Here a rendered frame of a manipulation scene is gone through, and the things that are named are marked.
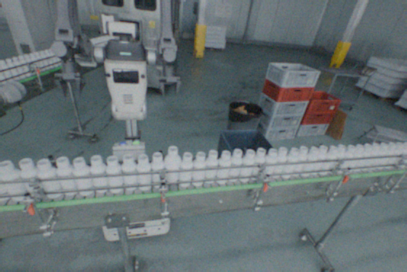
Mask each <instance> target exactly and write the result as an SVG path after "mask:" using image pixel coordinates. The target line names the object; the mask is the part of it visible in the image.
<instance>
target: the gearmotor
mask: <svg viewBox="0 0 407 272"><path fill-rule="evenodd" d="M26 93H27V92H26V89H25V87H24V86H23V85H22V84H21V83H19V82H17V81H11V82H10V83H8V84H1V85H0V118H1V117H3V116H6V115H7V113H6V111H5V110H4V107H3V106H4V105H6V104H7V103H14V102H16V103H18V105H19V106H20V101H19V100H21V99H22V97H24V96H25V95H26ZM20 111H21V114H22V115H23V119H22V121H21V122H20V124H22V122H23V120H24V114H23V111H22V108H21V106H20ZM20 124H18V125H17V126H16V127H15V128H14V129H16V128H17V127H19V126H20ZM12 130H13V129H11V130H9V131H7V132H5V133H3V134H6V133H8V132H11V131H12ZM3 134H1V135H3Z"/></svg>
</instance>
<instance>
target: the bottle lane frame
mask: <svg viewBox="0 0 407 272"><path fill-rule="evenodd" d="M404 172H405V170H401V171H398V170H397V171H386V172H384V171H383V172H372V173H366V174H365V173H363V174H357V175H354V174H352V175H350V176H351V177H352V178H353V179H354V180H350V179H348V180H347V182H346V183H343V182H342V184H341V185H340V186H339V189H338V190H337V195H335V196H334V199H335V198H341V197H346V196H356V195H361V194H365V193H366V192H367V190H368V189H370V187H372V186H374V185H375V186H377V185H382V189H381V190H380V191H379V192H378V193H381V192H387V187H386V185H385V183H386V182H387V181H389V179H390V178H391V176H392V175H394V177H393V178H392V182H393V183H395V182H396V180H398V179H399V177H400V176H401V175H402V174H403V173H404ZM341 177H342V176H330V177H327V176H325V177H317V178H314V177H313V178H310V179H309V178H307V179H301V180H296V179H295V180H289V181H281V182H277V181H275V182H270V187H272V188H271V189H269V188H268V187H267V190H266V191H265V192H263V194H262V197H261V201H262V204H261V205H260V207H274V206H279V205H284V204H294V203H299V202H305V201H315V200H326V198H327V197H328V196H329V195H327V194H326V189H327V188H330V184H331V182H333V181H334V184H333V185H332V186H331V188H332V189H333V190H334V189H335V186H336V185H337V183H338V182H339V180H340V178H341ZM261 187H262V183H254V184H250V183H249V182H248V184H246V185H242V184H241V185H235V184H234V183H233V185H232V186H227V185H226V186H225V187H220V186H219V184H218V187H212V186H211V187H210V188H205V187H203V186H202V188H197V189H196V187H195V188H194V189H190V190H188V189H186V190H182V191H180V190H179V188H177V191H171V189H169V192H167V193H166V198H169V202H168V203H167V204H168V209H167V212H168V214H167V217H168V219H169V218H176V217H190V216H196V215H206V214H211V213H217V212H232V211H237V210H242V209H253V206H255V202H254V197H255V196H256V195H257V194H256V191H257V189H261ZM402 189H407V176H405V177H404V178H403V179H402V180H401V182H400V183H399V184H398V188H396V189H395V190H394V191H396V190H402ZM42 200H43V199H42ZM42 200H41V202H40V203H37V204H36V207H37V209H38V211H39V212H40V213H41V216H42V218H43V220H44V222H45V223H47V221H48V220H49V217H50V214H49V212H48V209H53V210H54V213H55V214H54V215H53V217H54V216H56V217H57V219H58V221H57V222H56V223H55V226H54V228H53V231H54V232H56V231H72V230H76V229H82V228H97V227H102V226H106V224H105V218H106V216H107V215H122V214H125V215H128V216H129V223H138V222H143V221H154V220H161V194H159V193H158V192H155V193H154V192H153V191H152V192H151V193H144V191H143V192H142V193H141V194H134V191H133V195H125V192H124V195H123V196H116V194H114V196H105V195H104V196H103V197H99V198H96V195H94V198H92V199H86V196H84V199H75V197H74V199H71V200H65V197H64V199H63V200H62V201H54V199H53V200H52V201H51V202H44V203H43V202H42ZM7 203H8V202H7ZM24 207H25V205H24V204H20V202H18V203H17V204H16V205H9V206H7V204H6V205H5V206H2V207H0V239H5V238H10V237H16V236H25V235H36V234H42V233H44V232H43V231H41V229H40V225H39V223H38V221H37V219H36V217H35V215H31V214H30V212H29V211H27V212H26V213H23V210H24Z"/></svg>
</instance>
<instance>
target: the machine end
mask: <svg viewBox="0 0 407 272"><path fill-rule="evenodd" d="M96 3H97V15H98V20H99V24H100V30H99V34H100V36H102V37H103V36H107V34H106V33H104V31H103V26H102V18H101V13H104V14H110V15H114V22H120V23H124V21H126V23H131V24H138V29H139V30H140V41H141V42H142V43H143V45H144V47H145V49H146V50H156V40H159V38H160V33H161V26H160V0H96ZM180 4H181V1H180V0H171V14H172V30H173V38H174V40H175V44H176V45H177V53H176V59H175V60H174V72H175V73H176V72H177V67H178V64H177V56H178V49H179V46H178V43H180V40H178V39H179V34H180V32H179V23H180ZM146 65H147V64H146ZM159 77H163V71H162V69H157V65H147V81H148V87H152V88H158V78H159Z"/></svg>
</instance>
